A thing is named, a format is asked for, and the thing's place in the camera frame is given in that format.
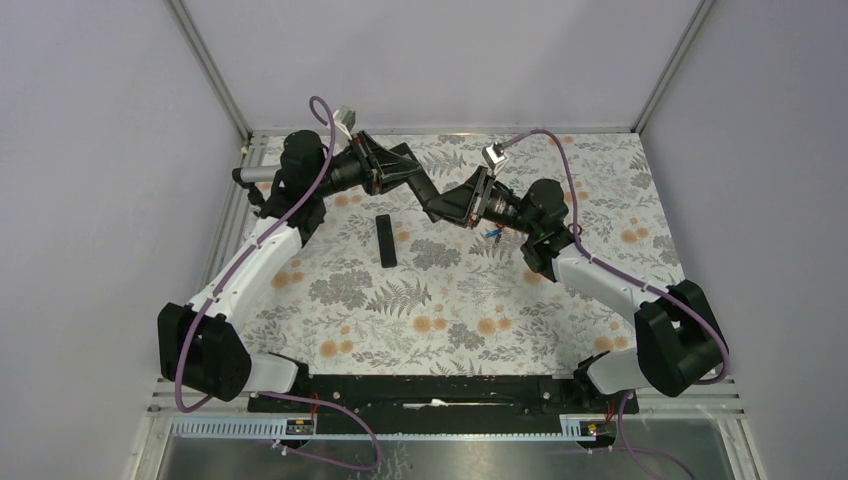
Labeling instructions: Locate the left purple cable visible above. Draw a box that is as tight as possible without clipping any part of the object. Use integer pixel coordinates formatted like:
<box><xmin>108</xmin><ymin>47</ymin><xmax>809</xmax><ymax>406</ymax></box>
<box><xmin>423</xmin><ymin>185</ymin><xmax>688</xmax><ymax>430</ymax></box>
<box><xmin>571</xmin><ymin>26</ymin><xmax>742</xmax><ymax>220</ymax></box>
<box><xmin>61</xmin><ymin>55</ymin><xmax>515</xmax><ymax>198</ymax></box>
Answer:
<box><xmin>173</xmin><ymin>95</ymin><xmax>382</xmax><ymax>475</ymax></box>

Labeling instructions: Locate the floral table mat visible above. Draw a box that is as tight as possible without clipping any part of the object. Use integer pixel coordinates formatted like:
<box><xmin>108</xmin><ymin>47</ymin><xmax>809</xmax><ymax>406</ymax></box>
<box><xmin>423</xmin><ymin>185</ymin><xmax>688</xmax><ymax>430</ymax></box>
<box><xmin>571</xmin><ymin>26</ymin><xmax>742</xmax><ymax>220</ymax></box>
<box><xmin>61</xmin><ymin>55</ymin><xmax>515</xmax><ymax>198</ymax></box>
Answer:
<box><xmin>242</xmin><ymin>134</ymin><xmax>684</xmax><ymax>375</ymax></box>

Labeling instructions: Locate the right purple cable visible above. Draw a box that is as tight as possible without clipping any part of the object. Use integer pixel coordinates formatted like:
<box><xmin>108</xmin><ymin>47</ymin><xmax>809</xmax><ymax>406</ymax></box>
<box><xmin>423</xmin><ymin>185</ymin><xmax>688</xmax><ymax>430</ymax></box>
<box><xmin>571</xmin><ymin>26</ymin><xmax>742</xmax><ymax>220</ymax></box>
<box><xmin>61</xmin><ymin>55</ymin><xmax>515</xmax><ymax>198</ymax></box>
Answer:
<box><xmin>493</xmin><ymin>128</ymin><xmax>732</xmax><ymax>387</ymax></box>

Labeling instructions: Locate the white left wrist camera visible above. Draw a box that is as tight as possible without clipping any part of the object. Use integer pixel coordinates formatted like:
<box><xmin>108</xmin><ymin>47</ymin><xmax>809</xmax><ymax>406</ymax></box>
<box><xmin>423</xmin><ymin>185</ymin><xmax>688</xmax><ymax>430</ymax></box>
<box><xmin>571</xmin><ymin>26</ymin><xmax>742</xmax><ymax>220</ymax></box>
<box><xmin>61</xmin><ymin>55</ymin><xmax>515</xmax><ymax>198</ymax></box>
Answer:
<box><xmin>333</xmin><ymin>105</ymin><xmax>356</xmax><ymax>139</ymax></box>

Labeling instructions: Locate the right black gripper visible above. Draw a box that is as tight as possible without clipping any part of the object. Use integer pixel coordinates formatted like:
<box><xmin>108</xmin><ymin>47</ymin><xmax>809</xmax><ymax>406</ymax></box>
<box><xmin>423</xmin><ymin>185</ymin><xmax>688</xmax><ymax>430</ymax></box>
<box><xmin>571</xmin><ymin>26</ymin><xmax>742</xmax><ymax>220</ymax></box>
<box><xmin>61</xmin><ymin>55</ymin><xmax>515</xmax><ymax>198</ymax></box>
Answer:
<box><xmin>423</xmin><ymin>167</ymin><xmax>539</xmax><ymax>237</ymax></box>

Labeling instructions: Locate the purple cable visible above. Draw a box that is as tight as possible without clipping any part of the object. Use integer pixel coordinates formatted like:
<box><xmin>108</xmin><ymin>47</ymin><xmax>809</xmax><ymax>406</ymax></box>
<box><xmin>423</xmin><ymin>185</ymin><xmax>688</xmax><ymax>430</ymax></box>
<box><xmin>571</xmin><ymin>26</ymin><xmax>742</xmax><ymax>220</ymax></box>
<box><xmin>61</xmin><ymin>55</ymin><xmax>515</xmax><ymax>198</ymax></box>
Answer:
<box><xmin>173</xmin><ymin>95</ymin><xmax>382</xmax><ymax>475</ymax></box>
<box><xmin>493</xmin><ymin>128</ymin><xmax>732</xmax><ymax>387</ymax></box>

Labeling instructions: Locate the grey microphone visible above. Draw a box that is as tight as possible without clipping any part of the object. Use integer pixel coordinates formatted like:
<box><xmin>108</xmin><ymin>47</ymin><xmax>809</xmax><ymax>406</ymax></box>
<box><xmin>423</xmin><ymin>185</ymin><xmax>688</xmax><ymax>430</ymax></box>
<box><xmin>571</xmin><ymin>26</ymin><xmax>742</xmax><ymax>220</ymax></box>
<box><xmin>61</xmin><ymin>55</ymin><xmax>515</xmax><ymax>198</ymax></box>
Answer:
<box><xmin>231</xmin><ymin>166</ymin><xmax>278</xmax><ymax>184</ymax></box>

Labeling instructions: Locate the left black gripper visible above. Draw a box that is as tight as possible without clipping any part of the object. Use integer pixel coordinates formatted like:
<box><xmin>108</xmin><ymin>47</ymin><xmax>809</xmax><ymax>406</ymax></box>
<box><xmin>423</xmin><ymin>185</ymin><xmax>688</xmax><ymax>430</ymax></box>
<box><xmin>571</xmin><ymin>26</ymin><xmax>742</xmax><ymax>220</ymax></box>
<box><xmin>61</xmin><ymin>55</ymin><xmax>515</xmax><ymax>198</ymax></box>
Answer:
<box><xmin>310</xmin><ymin>129</ymin><xmax>421</xmax><ymax>198</ymax></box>

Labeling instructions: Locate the black remote control back up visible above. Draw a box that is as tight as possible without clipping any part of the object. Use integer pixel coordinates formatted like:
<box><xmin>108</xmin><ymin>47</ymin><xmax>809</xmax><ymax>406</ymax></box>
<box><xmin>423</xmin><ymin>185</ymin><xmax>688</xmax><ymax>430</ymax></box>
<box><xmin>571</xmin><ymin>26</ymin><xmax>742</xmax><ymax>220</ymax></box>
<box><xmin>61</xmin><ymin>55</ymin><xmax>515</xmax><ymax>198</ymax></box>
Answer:
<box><xmin>375</xmin><ymin>214</ymin><xmax>397</xmax><ymax>269</ymax></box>

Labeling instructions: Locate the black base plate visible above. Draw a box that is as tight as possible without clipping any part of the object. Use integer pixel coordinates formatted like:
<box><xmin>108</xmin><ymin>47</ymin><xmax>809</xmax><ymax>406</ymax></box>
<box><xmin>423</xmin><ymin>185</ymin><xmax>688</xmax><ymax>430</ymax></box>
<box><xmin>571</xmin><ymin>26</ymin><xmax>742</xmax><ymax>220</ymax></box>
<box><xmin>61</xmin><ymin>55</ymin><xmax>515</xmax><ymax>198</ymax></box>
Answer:
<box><xmin>248</xmin><ymin>374</ymin><xmax>621</xmax><ymax>435</ymax></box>

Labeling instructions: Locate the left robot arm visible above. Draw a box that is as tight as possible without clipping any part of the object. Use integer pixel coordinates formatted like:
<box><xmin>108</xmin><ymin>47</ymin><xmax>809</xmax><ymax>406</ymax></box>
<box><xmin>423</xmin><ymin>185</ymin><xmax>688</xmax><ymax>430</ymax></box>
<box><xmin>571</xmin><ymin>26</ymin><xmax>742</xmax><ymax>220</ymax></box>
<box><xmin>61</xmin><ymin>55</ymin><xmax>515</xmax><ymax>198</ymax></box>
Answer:
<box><xmin>157</xmin><ymin>130</ymin><xmax>437</xmax><ymax>411</ymax></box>

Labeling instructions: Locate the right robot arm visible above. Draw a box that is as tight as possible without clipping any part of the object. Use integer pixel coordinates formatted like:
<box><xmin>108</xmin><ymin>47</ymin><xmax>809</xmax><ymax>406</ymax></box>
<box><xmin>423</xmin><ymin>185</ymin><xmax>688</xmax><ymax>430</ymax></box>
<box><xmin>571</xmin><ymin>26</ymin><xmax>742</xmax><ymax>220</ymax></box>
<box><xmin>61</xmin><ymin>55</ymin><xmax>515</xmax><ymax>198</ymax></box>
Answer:
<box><xmin>422</xmin><ymin>167</ymin><xmax>729</xmax><ymax>412</ymax></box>

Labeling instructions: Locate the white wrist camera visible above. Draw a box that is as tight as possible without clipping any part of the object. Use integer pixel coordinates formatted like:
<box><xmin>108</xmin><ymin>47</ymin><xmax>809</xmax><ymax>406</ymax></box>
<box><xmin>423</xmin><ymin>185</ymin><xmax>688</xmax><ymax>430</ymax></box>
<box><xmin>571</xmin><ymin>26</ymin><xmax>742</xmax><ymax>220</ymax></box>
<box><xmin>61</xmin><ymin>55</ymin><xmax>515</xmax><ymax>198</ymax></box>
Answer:
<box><xmin>482</xmin><ymin>142</ymin><xmax>509</xmax><ymax>177</ymax></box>
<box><xmin>333</xmin><ymin>105</ymin><xmax>356</xmax><ymax>139</ymax></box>

